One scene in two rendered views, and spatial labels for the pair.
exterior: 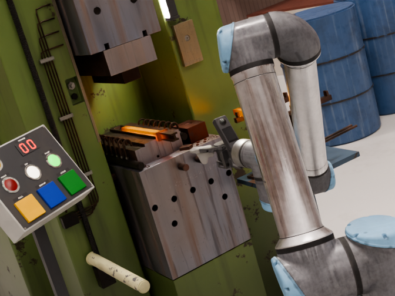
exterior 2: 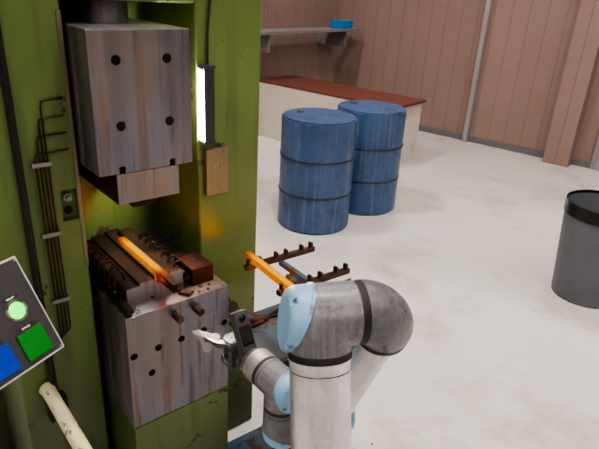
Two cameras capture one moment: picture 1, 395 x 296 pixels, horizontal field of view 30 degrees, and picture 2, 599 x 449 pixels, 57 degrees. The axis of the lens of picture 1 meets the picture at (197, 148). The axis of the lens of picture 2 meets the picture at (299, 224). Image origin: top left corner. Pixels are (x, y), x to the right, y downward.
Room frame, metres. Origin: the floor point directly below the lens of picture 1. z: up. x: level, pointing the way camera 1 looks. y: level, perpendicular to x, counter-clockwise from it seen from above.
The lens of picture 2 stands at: (1.07, 0.04, 1.90)
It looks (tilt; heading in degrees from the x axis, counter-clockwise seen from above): 24 degrees down; 347
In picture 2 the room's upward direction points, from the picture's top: 3 degrees clockwise
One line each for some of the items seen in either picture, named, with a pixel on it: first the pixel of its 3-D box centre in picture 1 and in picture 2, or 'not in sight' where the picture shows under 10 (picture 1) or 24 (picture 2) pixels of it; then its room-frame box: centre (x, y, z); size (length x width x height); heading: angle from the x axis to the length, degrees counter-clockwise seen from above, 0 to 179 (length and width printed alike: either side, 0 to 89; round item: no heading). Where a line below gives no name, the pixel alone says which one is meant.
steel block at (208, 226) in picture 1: (163, 196); (146, 319); (2.91, 0.19, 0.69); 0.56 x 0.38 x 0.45; 28
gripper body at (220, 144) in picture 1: (231, 152); (242, 353); (2.29, -0.10, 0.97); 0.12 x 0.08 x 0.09; 28
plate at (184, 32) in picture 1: (187, 43); (216, 170); (2.96, -0.08, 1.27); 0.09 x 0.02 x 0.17; 118
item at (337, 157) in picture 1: (297, 167); (293, 325); (2.81, -0.36, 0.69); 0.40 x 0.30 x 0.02; 115
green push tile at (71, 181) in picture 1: (71, 182); (34, 342); (2.36, 0.43, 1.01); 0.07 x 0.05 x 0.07; 143
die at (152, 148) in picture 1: (134, 142); (128, 262); (2.88, 0.24, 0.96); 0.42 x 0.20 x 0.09; 28
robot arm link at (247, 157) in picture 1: (262, 157); (280, 385); (2.14, -0.18, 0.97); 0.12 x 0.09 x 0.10; 28
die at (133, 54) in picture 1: (107, 56); (120, 166); (2.88, 0.24, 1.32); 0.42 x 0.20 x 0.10; 28
